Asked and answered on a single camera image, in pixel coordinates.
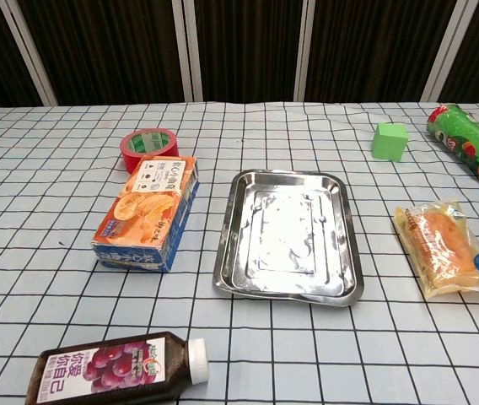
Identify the bread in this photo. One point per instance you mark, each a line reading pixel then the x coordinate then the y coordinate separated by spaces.
pixel 446 244

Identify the rectangular stainless steel tray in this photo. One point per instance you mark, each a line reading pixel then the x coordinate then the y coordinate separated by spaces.
pixel 290 236

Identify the orange and blue cookie box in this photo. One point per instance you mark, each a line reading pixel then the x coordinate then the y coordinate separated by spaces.
pixel 146 215

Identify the red tape roll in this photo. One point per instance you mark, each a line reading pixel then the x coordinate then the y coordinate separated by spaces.
pixel 132 158

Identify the green foam cube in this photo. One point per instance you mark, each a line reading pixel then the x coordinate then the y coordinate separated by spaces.
pixel 389 141

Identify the blue checkered tablecloth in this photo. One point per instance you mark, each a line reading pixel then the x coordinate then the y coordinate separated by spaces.
pixel 96 304

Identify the grape juice bottle white cap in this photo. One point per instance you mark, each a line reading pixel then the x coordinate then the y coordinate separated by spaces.
pixel 109 371

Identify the green chips can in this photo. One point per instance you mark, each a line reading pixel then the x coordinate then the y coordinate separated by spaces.
pixel 471 143

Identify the white partition frame post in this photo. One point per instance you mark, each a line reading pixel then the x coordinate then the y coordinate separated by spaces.
pixel 28 55
pixel 442 55
pixel 186 50
pixel 307 50

